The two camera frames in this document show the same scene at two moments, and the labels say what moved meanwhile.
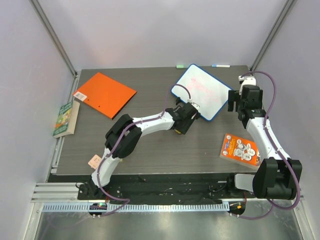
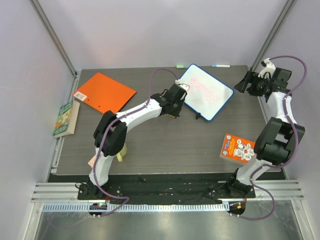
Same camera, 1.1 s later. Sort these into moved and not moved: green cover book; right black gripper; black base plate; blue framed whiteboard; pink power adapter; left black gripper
Moved: right black gripper; left black gripper
Not moved: green cover book; pink power adapter; black base plate; blue framed whiteboard
